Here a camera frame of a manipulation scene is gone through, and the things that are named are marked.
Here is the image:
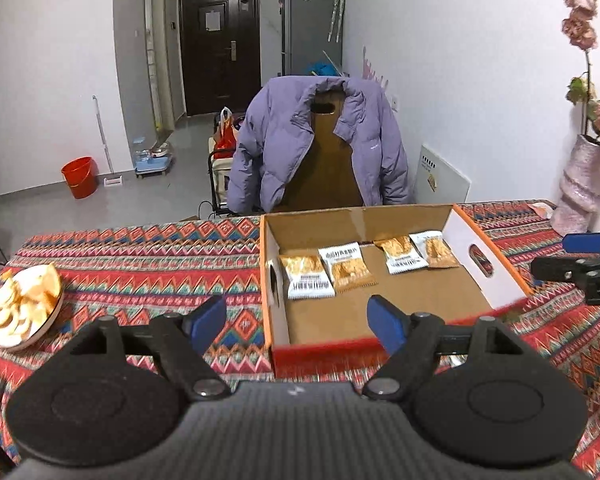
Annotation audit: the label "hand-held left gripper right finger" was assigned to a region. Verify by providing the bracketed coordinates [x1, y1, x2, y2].
[362, 295, 521, 402]

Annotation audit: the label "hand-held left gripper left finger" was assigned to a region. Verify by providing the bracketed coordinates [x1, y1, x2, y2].
[80, 295, 231, 402]

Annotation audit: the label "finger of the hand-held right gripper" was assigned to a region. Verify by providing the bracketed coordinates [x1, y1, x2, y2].
[530, 255, 600, 306]
[562, 227, 600, 256]

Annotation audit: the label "orange cardboard box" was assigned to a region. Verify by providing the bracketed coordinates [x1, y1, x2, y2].
[259, 204, 535, 377]

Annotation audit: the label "orange white snack packet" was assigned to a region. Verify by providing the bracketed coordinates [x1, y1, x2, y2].
[318, 244, 374, 293]
[374, 236, 429, 276]
[279, 250, 336, 301]
[409, 230, 461, 269]

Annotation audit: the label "pink textured vase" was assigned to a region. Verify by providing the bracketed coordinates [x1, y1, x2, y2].
[550, 134, 600, 236]

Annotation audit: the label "patterned red tablecloth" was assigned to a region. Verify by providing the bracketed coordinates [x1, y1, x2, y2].
[0, 200, 600, 480]

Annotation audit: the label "black trolley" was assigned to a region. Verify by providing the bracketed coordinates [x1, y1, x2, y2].
[207, 112, 243, 214]

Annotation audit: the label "white flat panel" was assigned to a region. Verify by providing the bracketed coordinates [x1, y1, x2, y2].
[416, 142, 471, 206]

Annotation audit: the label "wooden chair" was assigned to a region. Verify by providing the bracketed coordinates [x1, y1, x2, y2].
[272, 82, 366, 212]

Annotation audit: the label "blue pet feeder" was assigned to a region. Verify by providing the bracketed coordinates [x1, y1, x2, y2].
[134, 137, 175, 177]

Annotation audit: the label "plate of orange peels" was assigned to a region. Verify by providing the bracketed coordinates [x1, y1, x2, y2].
[0, 264, 65, 351]

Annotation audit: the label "red plastic bag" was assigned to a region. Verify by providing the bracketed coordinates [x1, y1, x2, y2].
[214, 107, 242, 153]

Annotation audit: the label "purple puffer jacket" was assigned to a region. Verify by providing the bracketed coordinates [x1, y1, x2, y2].
[227, 76, 412, 214]

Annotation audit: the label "red bucket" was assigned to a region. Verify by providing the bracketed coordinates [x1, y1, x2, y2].
[61, 156, 100, 200]

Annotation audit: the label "white mop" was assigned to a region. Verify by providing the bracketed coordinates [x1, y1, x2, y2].
[91, 95, 124, 187]

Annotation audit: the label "dried pink roses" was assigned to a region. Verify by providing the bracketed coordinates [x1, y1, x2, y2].
[560, 0, 600, 153]

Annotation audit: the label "dark brown door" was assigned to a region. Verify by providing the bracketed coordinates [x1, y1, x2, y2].
[178, 0, 261, 117]

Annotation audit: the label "blue bag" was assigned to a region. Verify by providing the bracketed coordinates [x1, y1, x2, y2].
[305, 61, 344, 77]

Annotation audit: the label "grey refrigerator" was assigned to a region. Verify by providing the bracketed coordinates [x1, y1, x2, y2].
[281, 0, 345, 77]

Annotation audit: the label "folded white umbrella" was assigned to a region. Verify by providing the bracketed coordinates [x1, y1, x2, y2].
[327, 0, 347, 44]

